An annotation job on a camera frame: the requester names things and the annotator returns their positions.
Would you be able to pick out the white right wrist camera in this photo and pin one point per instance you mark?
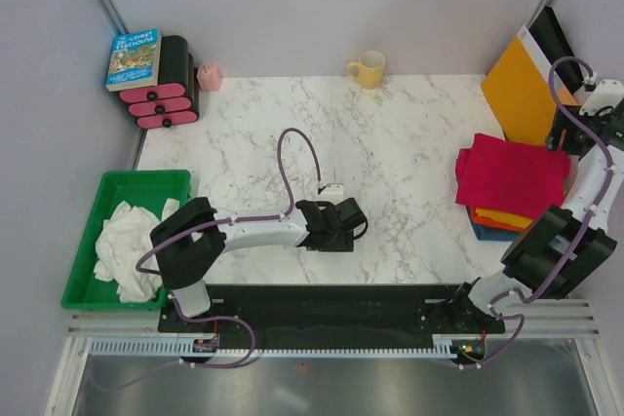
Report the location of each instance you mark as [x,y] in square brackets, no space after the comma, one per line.
[608,93]

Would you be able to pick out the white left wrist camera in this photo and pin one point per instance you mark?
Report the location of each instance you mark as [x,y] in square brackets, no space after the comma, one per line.
[333,193]

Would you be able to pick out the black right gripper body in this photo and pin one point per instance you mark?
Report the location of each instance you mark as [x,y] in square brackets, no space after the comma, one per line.
[575,130]

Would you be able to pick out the yellow ceramic mug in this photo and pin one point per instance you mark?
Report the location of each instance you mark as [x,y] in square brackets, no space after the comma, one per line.
[368,69]

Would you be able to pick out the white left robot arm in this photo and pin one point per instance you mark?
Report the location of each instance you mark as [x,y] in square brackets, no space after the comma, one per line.
[189,242]

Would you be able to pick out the white slotted cable duct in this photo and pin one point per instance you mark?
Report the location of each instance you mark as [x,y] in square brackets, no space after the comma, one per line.
[193,348]

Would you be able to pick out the orange padded envelope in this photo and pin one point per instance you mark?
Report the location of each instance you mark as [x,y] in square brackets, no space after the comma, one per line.
[517,91]

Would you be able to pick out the black pink drawer organizer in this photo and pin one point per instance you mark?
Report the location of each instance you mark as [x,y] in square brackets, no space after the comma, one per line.
[175,99]

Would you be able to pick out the aluminium frame rail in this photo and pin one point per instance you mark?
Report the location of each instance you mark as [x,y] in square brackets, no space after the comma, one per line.
[567,318]

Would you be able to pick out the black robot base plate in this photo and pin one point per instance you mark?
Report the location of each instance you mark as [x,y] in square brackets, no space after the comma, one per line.
[336,317]

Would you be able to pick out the crimson red t-shirt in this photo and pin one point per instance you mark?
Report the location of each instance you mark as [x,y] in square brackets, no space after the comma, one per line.
[509,176]

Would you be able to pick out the white crumpled t-shirt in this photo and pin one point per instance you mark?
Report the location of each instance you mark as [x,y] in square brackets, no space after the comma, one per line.
[124,239]

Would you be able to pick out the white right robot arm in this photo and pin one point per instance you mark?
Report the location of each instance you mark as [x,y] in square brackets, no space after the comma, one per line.
[566,244]

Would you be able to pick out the green plastic tray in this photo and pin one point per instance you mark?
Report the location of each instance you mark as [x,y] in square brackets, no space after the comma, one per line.
[149,189]

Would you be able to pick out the folded mustard yellow t-shirt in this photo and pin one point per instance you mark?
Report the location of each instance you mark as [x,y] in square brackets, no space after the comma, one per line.
[514,206]

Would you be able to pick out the black folder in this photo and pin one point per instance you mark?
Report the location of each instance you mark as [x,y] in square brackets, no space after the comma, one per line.
[549,36]

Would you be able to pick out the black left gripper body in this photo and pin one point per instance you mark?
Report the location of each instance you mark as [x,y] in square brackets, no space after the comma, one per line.
[342,243]

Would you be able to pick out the folded blue t-shirt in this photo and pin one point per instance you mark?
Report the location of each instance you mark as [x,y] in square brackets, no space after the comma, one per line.
[483,233]

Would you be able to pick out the blue treehouse paperback book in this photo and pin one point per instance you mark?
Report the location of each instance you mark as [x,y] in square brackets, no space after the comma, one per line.
[134,61]

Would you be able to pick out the small pink box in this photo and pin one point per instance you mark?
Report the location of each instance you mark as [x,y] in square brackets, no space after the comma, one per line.
[209,77]

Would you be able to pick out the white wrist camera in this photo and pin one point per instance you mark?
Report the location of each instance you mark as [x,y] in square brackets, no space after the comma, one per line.
[333,193]
[608,93]

